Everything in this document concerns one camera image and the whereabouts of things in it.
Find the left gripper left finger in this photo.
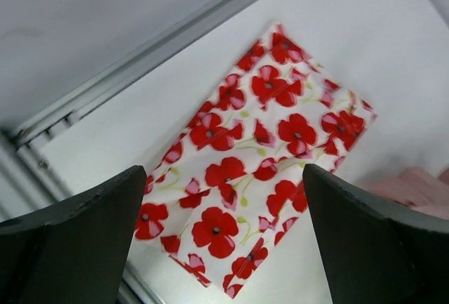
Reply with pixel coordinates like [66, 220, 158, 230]
[0, 165, 147, 304]

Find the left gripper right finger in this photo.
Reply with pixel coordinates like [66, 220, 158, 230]
[302, 164, 448, 303]

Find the red poppy print skirt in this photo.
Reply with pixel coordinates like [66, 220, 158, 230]
[134, 24, 376, 298]

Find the pink crumpled garment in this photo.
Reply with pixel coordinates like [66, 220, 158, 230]
[368, 167, 448, 220]

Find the left aluminium frame post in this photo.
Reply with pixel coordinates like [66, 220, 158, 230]
[1, 0, 258, 146]

